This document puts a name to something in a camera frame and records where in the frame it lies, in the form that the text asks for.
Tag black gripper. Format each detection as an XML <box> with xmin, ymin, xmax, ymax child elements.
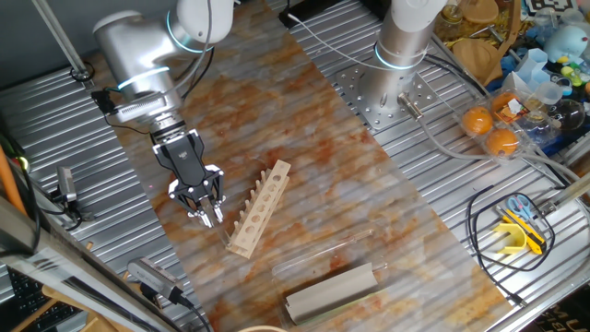
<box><xmin>151</xmin><ymin>128</ymin><xmax>227</xmax><ymax>230</ymax></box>

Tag wooden test tube rack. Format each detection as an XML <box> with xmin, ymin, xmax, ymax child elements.
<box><xmin>225</xmin><ymin>160</ymin><xmax>292</xmax><ymax>259</ymax></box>

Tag orange marble pattern mat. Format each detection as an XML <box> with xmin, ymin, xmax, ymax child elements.
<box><xmin>85</xmin><ymin>0</ymin><xmax>515</xmax><ymax>332</ymax></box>

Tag clear plastic tray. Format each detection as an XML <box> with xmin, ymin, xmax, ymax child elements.
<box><xmin>270</xmin><ymin>229</ymin><xmax>388</xmax><ymax>282</ymax></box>

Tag beige plastic profile block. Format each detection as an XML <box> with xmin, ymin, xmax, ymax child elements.
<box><xmin>284</xmin><ymin>262</ymin><xmax>380</xmax><ymax>325</ymax></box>

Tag orange pole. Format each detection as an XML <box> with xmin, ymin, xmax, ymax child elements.
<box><xmin>0</xmin><ymin>143</ymin><xmax>28</xmax><ymax>217</ymax></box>

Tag black keyboard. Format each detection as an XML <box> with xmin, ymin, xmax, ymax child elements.
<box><xmin>7</xmin><ymin>269</ymin><xmax>82</xmax><ymax>326</ymax></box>

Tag thin aluminium pole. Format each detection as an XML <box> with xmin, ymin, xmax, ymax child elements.
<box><xmin>30</xmin><ymin>0</ymin><xmax>96</xmax><ymax>89</ymax></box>

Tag black flat bar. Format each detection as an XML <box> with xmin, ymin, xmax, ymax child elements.
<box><xmin>278</xmin><ymin>0</ymin><xmax>345</xmax><ymax>30</ymax></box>

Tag orange fruit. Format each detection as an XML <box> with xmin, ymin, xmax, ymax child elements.
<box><xmin>490</xmin><ymin>91</ymin><xmax>520</xmax><ymax>114</ymax></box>
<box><xmin>461</xmin><ymin>105</ymin><xmax>494</xmax><ymax>136</ymax></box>
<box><xmin>486</xmin><ymin>127</ymin><xmax>521</xmax><ymax>158</ymax></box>

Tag yellow glass jar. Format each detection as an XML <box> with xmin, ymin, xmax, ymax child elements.
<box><xmin>435</xmin><ymin>4</ymin><xmax>465</xmax><ymax>42</ymax></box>

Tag wooden disc holder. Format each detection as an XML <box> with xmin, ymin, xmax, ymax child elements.
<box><xmin>451</xmin><ymin>0</ymin><xmax>522</xmax><ymax>87</ymax></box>

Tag yellow plastic clip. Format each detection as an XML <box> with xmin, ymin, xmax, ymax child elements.
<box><xmin>491</xmin><ymin>222</ymin><xmax>527</xmax><ymax>255</ymax></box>

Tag yellow utility knife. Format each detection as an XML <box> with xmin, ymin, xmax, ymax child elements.
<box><xmin>496</xmin><ymin>206</ymin><xmax>548</xmax><ymax>255</ymax></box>

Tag pale blue hexagonal container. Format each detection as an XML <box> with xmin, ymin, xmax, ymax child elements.
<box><xmin>501</xmin><ymin>48</ymin><xmax>549</xmax><ymax>93</ymax></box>

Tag translucent measuring cup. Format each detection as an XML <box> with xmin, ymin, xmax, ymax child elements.
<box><xmin>534</xmin><ymin>81</ymin><xmax>564</xmax><ymax>106</ymax></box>

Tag aluminium profile bar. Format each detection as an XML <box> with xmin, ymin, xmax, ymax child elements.
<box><xmin>538</xmin><ymin>172</ymin><xmax>590</xmax><ymax>216</ymax></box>

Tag round glass flask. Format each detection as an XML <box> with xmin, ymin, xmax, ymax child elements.
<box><xmin>548</xmin><ymin>99</ymin><xmax>586</xmax><ymax>133</ymax></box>

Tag black printed box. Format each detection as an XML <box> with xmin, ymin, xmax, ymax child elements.
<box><xmin>534</xmin><ymin>290</ymin><xmax>590</xmax><ymax>332</ymax></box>

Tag green yellow toy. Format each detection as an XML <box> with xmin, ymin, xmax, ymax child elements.
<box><xmin>560</xmin><ymin>64</ymin><xmax>584</xmax><ymax>89</ymax></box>

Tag blue plush toy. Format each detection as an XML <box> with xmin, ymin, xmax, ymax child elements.
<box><xmin>543</xmin><ymin>25</ymin><xmax>590</xmax><ymax>65</ymax></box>

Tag black white marker card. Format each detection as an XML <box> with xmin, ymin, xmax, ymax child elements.
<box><xmin>525</xmin><ymin>0</ymin><xmax>580</xmax><ymax>15</ymax></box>

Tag grey boxy camera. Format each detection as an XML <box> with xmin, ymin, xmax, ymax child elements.
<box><xmin>126</xmin><ymin>256</ymin><xmax>185</xmax><ymax>305</ymax></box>

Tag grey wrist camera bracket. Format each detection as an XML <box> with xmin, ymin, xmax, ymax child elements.
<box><xmin>90</xmin><ymin>89</ymin><xmax>171</xmax><ymax>125</ymax></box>

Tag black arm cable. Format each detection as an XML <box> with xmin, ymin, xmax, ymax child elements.
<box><xmin>101</xmin><ymin>45</ymin><xmax>217</xmax><ymax>136</ymax></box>

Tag black camera clamp mount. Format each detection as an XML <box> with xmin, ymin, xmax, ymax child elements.
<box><xmin>41</xmin><ymin>188</ymin><xmax>96</xmax><ymax>231</ymax></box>

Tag grey depth camera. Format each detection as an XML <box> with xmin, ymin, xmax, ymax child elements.
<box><xmin>55</xmin><ymin>165</ymin><xmax>78</xmax><ymax>204</ymax></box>

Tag aluminium frame post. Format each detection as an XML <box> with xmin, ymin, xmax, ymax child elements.
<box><xmin>0</xmin><ymin>193</ymin><xmax>185</xmax><ymax>332</ymax></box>

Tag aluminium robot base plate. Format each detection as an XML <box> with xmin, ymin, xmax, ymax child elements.
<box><xmin>335</xmin><ymin>59</ymin><xmax>438</xmax><ymax>132</ymax></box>

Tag thin grey cable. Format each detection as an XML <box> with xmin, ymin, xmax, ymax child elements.
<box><xmin>286</xmin><ymin>12</ymin><xmax>397</xmax><ymax>73</ymax></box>

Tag grey hose with metal connector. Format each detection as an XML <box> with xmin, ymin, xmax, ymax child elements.
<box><xmin>396</xmin><ymin>91</ymin><xmax>584</xmax><ymax>184</ymax></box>

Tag blue handled scissors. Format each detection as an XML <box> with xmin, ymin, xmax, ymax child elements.
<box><xmin>506</xmin><ymin>193</ymin><xmax>536</xmax><ymax>222</ymax></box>

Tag loose black cable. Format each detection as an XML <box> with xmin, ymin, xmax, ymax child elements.
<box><xmin>466</xmin><ymin>184</ymin><xmax>557</xmax><ymax>308</ymax></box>

